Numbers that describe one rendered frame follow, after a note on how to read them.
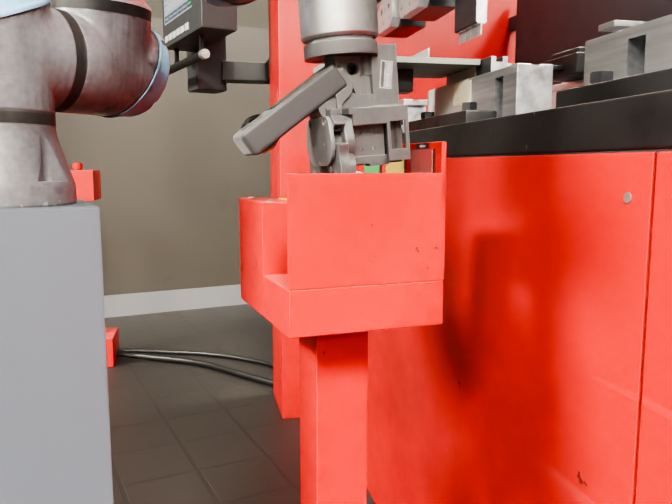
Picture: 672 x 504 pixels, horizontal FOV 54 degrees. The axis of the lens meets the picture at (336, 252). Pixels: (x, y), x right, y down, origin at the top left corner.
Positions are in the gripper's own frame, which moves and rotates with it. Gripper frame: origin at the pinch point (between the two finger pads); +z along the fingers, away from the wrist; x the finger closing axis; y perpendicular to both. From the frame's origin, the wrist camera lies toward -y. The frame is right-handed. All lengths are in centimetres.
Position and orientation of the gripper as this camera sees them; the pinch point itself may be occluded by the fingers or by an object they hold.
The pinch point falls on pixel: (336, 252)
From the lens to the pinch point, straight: 65.6
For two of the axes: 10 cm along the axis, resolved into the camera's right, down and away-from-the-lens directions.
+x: -3.6, -1.2, 9.3
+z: 0.8, 9.8, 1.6
